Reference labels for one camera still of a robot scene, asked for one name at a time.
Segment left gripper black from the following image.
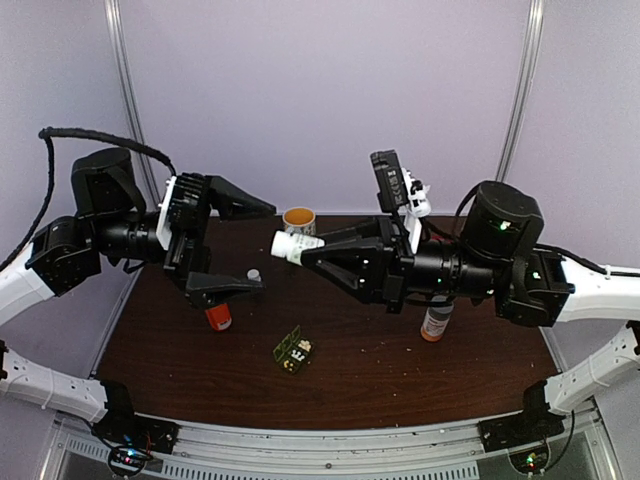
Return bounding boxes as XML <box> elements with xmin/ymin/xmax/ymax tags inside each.
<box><xmin>92</xmin><ymin>174</ymin><xmax>277</xmax><ymax>310</ymax></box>

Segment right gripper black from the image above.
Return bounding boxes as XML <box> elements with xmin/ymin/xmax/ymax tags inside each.
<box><xmin>300</xmin><ymin>216</ymin><xmax>504</xmax><ymax>316</ymax></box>

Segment small white pill bottle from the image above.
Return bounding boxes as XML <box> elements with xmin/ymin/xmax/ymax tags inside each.
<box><xmin>247</xmin><ymin>269</ymin><xmax>262</xmax><ymax>282</ymax></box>

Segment large orange pill bottle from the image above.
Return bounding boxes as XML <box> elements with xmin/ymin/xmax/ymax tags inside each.
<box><xmin>205</xmin><ymin>304</ymin><xmax>232</xmax><ymax>332</ymax></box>

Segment floral mug yellow inside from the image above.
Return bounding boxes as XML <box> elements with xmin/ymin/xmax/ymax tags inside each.
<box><xmin>282</xmin><ymin>207</ymin><xmax>316</xmax><ymax>236</ymax></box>

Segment green pill organizer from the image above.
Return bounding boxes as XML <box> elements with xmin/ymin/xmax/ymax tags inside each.
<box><xmin>272</xmin><ymin>325</ymin><xmax>316</xmax><ymax>375</ymax></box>

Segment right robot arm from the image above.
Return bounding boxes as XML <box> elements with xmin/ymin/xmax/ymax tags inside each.
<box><xmin>300</xmin><ymin>181</ymin><xmax>639</xmax><ymax>442</ymax></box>

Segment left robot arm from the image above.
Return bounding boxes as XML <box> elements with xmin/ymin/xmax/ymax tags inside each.
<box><xmin>1</xmin><ymin>147</ymin><xmax>276</xmax><ymax>323</ymax></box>

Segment amber bottle grey cap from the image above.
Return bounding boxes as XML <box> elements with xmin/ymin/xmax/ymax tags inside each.
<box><xmin>420</xmin><ymin>303</ymin><xmax>454</xmax><ymax>342</ymax></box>

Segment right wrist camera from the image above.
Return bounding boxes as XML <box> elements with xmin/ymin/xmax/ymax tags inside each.
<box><xmin>370</xmin><ymin>150</ymin><xmax>409</xmax><ymax>214</ymax></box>

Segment left black braided cable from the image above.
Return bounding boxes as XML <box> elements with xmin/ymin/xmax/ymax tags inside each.
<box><xmin>0</xmin><ymin>126</ymin><xmax>178</xmax><ymax>271</ymax></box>

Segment black braided cable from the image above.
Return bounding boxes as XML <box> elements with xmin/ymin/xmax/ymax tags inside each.
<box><xmin>0</xmin><ymin>126</ymin><xmax>178</xmax><ymax>271</ymax></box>
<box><xmin>429</xmin><ymin>214</ymin><xmax>640</xmax><ymax>279</ymax></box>

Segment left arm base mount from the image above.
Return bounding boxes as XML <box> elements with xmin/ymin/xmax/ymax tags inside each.
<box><xmin>92</xmin><ymin>380</ymin><xmax>179</xmax><ymax>454</ymax></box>

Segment right black braided cable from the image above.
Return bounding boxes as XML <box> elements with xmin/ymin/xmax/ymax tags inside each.
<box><xmin>429</xmin><ymin>214</ymin><xmax>640</xmax><ymax>279</ymax></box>

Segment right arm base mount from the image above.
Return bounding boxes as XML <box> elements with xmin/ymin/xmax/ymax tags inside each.
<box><xmin>478</xmin><ymin>380</ymin><xmax>565</xmax><ymax>453</ymax></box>

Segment aluminium front rail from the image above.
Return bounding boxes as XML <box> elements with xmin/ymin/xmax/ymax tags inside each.
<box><xmin>35</xmin><ymin>401</ymin><xmax>623</xmax><ymax>479</ymax></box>

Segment left aluminium frame post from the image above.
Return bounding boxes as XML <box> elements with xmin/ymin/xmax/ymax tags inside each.
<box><xmin>104</xmin><ymin>0</ymin><xmax>160</xmax><ymax>203</ymax></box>

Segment aluminium frame post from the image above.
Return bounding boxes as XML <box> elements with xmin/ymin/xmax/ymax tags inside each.
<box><xmin>104</xmin><ymin>0</ymin><xmax>160</xmax><ymax>203</ymax></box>
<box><xmin>495</xmin><ymin>0</ymin><xmax>546</xmax><ymax>182</ymax></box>

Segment right aluminium frame post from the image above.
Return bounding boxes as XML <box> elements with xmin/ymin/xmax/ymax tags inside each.
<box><xmin>495</xmin><ymin>0</ymin><xmax>546</xmax><ymax>182</ymax></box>

